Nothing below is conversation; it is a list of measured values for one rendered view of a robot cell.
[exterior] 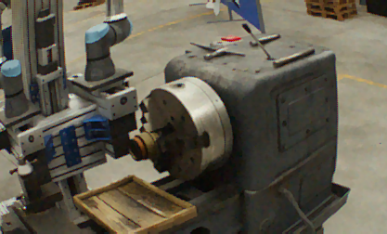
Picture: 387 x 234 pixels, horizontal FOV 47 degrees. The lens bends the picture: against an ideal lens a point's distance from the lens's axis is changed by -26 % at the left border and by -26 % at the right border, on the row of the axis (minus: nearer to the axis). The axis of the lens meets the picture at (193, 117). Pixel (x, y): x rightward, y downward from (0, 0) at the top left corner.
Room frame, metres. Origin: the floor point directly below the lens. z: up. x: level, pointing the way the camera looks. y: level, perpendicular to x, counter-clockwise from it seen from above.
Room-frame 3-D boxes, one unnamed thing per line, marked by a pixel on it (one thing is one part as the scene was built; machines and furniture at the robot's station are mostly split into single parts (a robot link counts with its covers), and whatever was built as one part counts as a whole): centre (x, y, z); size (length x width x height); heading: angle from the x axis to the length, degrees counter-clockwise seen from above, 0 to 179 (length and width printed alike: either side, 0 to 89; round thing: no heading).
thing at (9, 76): (1.98, 0.78, 1.33); 0.13 x 0.12 x 0.14; 57
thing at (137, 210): (1.60, 0.25, 0.89); 0.36 x 0.30 x 0.04; 37
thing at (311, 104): (2.02, -0.27, 1.06); 0.59 x 0.48 x 0.39; 127
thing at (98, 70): (2.26, 0.37, 1.21); 0.15 x 0.15 x 0.10
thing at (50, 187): (1.46, 0.57, 0.99); 0.20 x 0.10 x 0.05; 127
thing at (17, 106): (1.97, 0.77, 1.21); 0.15 x 0.15 x 0.10
